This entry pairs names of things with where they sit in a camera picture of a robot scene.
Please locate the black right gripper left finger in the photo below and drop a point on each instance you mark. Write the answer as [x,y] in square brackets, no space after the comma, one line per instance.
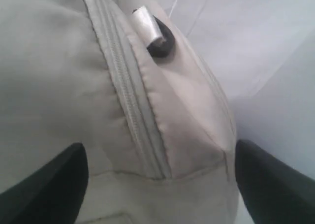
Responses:
[52,195]

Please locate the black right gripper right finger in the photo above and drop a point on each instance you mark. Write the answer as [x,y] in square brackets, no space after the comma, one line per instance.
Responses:
[273,192]

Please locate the white backdrop curtain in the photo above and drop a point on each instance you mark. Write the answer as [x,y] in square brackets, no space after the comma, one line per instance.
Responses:
[255,48]

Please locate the cream fabric duffel bag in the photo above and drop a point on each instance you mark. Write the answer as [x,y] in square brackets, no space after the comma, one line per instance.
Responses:
[117,79]

